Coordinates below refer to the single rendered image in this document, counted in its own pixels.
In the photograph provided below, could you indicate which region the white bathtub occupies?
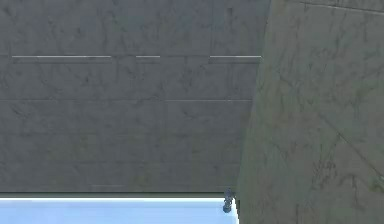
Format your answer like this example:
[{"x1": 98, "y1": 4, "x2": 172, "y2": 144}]
[{"x1": 0, "y1": 197, "x2": 240, "y2": 224}]

